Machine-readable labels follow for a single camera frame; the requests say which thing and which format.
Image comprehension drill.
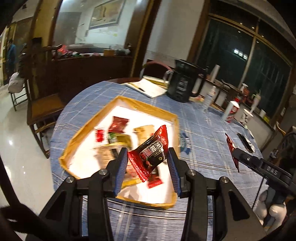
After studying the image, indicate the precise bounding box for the red black snack packet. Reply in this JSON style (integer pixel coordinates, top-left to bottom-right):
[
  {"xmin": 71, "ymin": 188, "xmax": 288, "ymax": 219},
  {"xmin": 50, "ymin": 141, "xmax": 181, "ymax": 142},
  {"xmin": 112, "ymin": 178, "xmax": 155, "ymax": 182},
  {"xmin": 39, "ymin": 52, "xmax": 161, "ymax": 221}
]
[{"xmin": 128, "ymin": 125, "xmax": 169, "ymax": 182}]

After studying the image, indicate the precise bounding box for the red gold-lettered snack packet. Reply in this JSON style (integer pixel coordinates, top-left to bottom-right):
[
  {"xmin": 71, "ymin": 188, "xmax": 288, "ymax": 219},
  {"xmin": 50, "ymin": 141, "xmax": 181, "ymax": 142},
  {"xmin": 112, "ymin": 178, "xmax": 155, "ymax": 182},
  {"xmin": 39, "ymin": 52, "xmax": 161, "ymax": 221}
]
[{"xmin": 108, "ymin": 116, "xmax": 129, "ymax": 133}]

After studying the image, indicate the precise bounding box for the gold foil snack packet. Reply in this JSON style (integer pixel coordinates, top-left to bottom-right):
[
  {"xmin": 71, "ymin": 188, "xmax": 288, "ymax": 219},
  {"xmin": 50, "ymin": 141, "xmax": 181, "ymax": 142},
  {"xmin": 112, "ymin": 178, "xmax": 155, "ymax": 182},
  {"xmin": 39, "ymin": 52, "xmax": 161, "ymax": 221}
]
[{"xmin": 133, "ymin": 125, "xmax": 155, "ymax": 146}]

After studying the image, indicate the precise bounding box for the white gloved right hand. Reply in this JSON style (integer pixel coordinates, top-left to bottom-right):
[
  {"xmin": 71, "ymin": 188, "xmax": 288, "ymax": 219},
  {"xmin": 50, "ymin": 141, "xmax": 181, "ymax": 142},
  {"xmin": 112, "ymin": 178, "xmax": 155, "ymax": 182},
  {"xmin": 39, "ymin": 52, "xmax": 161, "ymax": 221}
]
[{"xmin": 254, "ymin": 190, "xmax": 287, "ymax": 232}]

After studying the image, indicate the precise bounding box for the brown striped snack packet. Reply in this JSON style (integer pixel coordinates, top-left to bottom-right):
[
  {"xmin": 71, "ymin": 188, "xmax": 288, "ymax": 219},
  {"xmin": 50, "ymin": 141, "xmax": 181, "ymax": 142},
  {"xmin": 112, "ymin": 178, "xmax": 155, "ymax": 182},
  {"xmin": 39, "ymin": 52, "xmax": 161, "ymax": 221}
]
[{"xmin": 93, "ymin": 143, "xmax": 127, "ymax": 169}]

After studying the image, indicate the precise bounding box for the blue plaid tablecloth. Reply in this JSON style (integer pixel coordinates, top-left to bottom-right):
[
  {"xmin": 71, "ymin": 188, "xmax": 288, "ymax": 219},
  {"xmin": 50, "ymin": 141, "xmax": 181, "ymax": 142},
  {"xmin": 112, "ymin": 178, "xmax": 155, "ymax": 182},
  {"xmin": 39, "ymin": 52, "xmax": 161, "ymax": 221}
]
[{"xmin": 50, "ymin": 81, "xmax": 266, "ymax": 240}]

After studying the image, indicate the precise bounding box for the green snack packet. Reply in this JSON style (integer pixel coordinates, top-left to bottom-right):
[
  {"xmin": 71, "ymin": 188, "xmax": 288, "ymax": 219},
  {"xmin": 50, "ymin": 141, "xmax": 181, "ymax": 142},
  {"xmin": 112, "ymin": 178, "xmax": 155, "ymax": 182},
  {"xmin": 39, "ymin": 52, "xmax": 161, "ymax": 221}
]
[{"xmin": 107, "ymin": 133, "xmax": 132, "ymax": 149}]

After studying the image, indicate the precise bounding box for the black smartphone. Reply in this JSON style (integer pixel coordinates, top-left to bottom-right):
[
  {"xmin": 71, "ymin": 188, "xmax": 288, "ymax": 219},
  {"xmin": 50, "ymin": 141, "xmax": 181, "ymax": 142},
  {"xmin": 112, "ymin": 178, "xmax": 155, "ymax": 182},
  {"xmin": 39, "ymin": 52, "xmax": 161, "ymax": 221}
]
[{"xmin": 237, "ymin": 133, "xmax": 255, "ymax": 153}]

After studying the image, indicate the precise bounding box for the white red small packet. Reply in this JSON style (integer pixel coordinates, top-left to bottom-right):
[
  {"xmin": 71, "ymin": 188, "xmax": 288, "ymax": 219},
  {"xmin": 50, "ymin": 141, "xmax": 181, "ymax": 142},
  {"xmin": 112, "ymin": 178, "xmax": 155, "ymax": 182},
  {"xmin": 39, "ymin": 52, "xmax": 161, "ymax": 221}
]
[{"xmin": 95, "ymin": 128, "xmax": 104, "ymax": 143}]

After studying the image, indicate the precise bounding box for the gold rimmed white box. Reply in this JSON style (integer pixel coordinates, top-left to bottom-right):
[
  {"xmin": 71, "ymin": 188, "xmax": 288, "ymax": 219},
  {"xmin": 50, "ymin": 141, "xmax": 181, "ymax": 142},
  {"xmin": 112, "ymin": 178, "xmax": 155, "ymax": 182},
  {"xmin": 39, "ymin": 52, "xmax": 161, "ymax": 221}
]
[{"xmin": 59, "ymin": 96, "xmax": 180, "ymax": 209}]

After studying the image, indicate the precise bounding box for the white black patterned cup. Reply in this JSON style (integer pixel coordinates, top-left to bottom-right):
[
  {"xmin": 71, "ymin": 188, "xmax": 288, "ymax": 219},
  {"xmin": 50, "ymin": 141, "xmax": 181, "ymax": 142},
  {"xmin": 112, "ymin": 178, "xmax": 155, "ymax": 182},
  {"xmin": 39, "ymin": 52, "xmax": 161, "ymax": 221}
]
[{"xmin": 239, "ymin": 109, "xmax": 253, "ymax": 126}]

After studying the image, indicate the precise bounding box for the white spray bottle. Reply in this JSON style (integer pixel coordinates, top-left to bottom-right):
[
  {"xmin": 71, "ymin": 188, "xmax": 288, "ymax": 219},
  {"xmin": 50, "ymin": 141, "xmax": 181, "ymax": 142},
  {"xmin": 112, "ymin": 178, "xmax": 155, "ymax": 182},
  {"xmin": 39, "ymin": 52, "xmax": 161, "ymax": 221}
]
[{"xmin": 202, "ymin": 86, "xmax": 216, "ymax": 112}]

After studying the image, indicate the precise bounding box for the black electric kettle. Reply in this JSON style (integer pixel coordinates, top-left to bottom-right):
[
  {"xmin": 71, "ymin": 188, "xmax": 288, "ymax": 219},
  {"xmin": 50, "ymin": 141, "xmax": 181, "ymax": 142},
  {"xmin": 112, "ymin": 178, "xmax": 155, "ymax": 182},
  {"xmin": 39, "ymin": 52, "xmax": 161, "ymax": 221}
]
[{"xmin": 163, "ymin": 59, "xmax": 207, "ymax": 103}]

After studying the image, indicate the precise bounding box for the white notebook with pen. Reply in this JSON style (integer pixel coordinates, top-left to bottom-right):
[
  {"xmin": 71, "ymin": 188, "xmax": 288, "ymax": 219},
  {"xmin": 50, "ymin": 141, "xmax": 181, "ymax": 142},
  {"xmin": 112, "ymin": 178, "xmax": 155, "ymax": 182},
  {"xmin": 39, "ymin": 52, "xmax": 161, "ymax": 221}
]
[{"xmin": 125, "ymin": 78, "xmax": 167, "ymax": 98}]

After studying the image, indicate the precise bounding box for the wooden chair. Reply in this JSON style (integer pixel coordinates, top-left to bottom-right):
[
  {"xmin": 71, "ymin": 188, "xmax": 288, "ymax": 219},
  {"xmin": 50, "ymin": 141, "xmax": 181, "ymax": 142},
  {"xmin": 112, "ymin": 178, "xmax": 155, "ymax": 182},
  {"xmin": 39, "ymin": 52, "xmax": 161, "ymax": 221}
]
[{"xmin": 25, "ymin": 37, "xmax": 65, "ymax": 159}]

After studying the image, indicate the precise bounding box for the dark wooden sideboard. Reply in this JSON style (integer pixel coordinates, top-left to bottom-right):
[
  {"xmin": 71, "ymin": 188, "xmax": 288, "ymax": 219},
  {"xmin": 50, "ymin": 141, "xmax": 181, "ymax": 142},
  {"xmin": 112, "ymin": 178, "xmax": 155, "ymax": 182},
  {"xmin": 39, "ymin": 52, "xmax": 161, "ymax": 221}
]
[{"xmin": 51, "ymin": 49, "xmax": 133, "ymax": 95}]

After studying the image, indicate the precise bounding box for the framed wall painting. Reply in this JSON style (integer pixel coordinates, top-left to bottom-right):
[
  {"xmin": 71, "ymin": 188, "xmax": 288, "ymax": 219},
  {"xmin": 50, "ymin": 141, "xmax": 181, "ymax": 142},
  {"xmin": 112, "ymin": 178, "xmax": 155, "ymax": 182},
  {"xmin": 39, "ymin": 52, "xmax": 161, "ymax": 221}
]
[{"xmin": 89, "ymin": 0, "xmax": 125, "ymax": 29}]

